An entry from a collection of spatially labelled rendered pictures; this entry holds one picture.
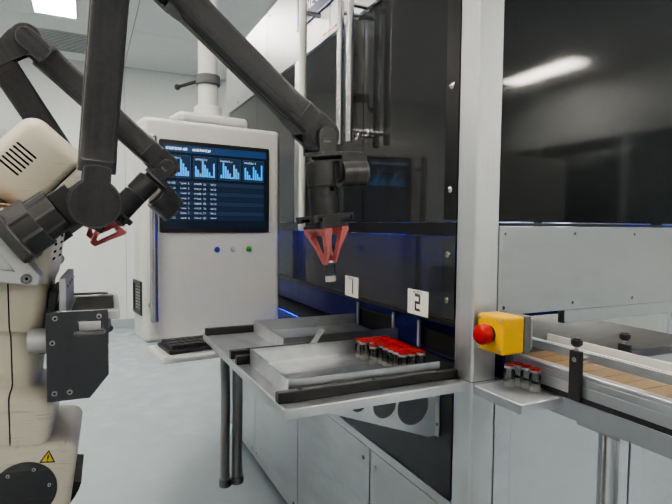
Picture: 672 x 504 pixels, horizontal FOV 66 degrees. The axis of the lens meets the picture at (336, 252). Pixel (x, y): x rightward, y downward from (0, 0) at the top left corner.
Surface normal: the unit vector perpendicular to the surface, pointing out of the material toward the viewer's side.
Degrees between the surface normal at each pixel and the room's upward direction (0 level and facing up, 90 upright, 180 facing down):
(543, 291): 90
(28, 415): 90
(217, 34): 98
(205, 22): 98
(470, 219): 90
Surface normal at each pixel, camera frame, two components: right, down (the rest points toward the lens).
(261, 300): 0.55, 0.05
